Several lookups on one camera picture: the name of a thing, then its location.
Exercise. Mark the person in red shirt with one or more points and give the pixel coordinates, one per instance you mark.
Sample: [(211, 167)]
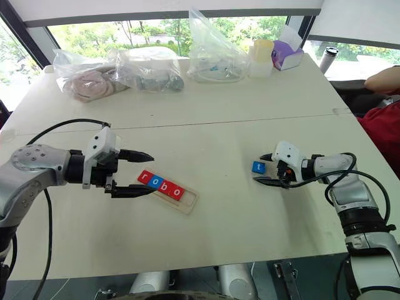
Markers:
[(384, 131)]

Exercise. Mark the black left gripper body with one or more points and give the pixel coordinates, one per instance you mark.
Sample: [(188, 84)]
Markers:
[(103, 175)]

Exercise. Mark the person's bare forearm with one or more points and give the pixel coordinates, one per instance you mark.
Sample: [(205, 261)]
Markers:
[(384, 79)]

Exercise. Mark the tall clear plastic bag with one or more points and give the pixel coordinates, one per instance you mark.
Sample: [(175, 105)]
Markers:
[(212, 67)]

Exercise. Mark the red letter tile b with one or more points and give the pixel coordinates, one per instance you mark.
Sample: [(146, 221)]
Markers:
[(164, 187)]

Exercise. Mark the metal table bracket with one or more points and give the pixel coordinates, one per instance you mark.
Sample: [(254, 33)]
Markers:
[(286, 278)]

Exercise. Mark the white roller blind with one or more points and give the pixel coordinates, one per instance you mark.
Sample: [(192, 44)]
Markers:
[(125, 9), (359, 18)]

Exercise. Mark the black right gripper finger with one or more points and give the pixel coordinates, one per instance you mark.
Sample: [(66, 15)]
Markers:
[(268, 181), (266, 157)]

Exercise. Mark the purple tissue box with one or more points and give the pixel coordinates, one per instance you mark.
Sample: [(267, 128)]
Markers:
[(281, 57)]

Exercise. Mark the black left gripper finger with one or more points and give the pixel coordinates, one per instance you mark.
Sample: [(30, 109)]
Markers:
[(136, 156), (129, 191)]

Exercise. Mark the plastic bag with pink cloth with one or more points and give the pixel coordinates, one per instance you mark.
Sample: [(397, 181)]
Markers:
[(90, 84)]

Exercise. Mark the silver rounded robot part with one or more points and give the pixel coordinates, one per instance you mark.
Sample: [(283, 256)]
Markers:
[(237, 281), (148, 282)]

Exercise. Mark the red letter tile r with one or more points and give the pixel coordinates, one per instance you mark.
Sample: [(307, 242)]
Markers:
[(144, 177)]

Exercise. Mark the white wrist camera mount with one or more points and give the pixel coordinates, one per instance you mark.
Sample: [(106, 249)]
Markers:
[(101, 142), (287, 153)]

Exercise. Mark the plastic bag with grey items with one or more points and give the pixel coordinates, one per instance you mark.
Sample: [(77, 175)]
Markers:
[(156, 79)]

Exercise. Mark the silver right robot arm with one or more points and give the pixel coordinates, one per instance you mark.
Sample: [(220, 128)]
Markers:
[(353, 193)]

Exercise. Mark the blue letter tile o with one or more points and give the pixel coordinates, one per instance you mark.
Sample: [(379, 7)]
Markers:
[(154, 182)]

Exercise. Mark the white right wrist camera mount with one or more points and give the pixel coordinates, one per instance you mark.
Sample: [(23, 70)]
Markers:
[(287, 153)]

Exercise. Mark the wooden letter tray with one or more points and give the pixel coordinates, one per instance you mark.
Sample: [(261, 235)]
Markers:
[(187, 201)]

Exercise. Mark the black chair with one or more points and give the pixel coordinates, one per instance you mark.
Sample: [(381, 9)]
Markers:
[(359, 97)]

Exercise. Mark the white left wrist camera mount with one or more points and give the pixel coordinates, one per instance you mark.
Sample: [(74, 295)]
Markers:
[(101, 142)]

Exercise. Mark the black and silver tumbler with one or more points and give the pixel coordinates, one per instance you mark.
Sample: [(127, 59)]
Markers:
[(327, 62)]

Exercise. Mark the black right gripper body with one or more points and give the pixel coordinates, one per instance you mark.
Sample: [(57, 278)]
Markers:
[(284, 173)]

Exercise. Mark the yellow plastic cup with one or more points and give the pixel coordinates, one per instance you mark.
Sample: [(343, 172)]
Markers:
[(263, 50)]

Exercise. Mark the red letter tile o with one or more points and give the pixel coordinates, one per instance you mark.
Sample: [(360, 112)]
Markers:
[(176, 192)]

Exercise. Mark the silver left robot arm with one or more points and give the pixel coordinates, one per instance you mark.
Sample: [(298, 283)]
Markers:
[(31, 175)]

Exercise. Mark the blue letter tile t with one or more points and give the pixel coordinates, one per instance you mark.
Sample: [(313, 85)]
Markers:
[(258, 167)]

